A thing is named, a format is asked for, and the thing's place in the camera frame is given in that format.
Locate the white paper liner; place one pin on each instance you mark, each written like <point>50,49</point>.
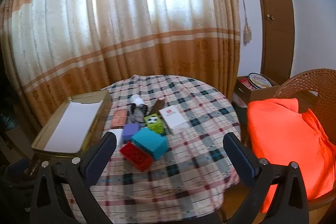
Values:
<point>71,121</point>

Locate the orange cushion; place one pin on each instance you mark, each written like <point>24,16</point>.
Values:
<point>283,140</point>

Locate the round blue-rimmed tin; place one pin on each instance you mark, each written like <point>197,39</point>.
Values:
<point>260,80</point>

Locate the brown wicker chair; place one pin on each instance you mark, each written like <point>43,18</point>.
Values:
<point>302,79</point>

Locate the grey patterned pouch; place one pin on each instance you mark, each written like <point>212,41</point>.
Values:
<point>136,115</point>

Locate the door knob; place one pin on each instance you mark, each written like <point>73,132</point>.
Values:
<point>269,17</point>

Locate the gold metal tin tray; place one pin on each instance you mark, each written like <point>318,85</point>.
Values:
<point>101,113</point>

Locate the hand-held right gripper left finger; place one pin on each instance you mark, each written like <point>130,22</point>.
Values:
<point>103,157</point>

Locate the white pill bottle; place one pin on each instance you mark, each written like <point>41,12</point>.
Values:
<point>137,100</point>

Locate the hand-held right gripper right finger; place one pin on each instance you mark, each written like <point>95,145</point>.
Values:
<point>241,158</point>

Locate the cream and orange curtain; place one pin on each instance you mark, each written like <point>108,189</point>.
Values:
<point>131,16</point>

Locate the brown comb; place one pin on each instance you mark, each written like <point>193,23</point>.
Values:
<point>157,104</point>

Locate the plaid tablecloth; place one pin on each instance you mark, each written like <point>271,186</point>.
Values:
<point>199,140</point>

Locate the small white box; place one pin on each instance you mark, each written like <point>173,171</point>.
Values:
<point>117,134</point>

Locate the brown wooden door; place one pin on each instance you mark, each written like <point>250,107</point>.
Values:
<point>275,29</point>

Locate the green soccer ball cube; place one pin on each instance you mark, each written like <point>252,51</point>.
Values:
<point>154,121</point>

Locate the pink box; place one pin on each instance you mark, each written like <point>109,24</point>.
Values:
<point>119,117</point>

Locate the cardboard box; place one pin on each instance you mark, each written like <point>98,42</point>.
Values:
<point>260,96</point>

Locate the red packet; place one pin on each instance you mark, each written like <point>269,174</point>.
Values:
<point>246,83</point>

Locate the purple box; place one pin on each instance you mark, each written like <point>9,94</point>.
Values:
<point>130,130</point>

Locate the red building block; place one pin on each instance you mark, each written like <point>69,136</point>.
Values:
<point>136,157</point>

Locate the teal building block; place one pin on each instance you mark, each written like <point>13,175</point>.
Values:
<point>149,141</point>

